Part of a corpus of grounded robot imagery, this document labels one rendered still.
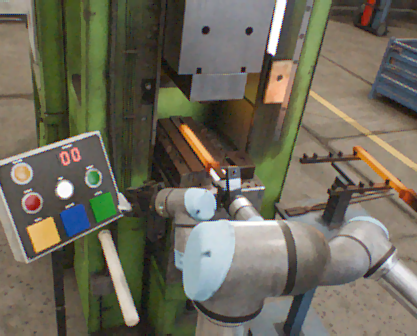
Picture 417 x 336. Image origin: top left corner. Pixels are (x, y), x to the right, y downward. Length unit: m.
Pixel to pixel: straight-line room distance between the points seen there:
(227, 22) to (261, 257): 0.93
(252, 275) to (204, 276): 0.07
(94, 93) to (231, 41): 0.48
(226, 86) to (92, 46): 0.45
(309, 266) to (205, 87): 0.92
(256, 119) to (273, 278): 1.22
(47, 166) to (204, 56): 0.58
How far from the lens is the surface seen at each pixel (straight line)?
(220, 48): 1.45
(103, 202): 1.39
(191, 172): 1.64
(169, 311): 2.06
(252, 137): 1.85
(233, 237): 0.64
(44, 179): 1.31
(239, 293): 0.66
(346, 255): 1.16
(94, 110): 1.56
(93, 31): 1.46
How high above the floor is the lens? 1.87
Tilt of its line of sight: 33 degrees down
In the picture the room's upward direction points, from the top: 8 degrees clockwise
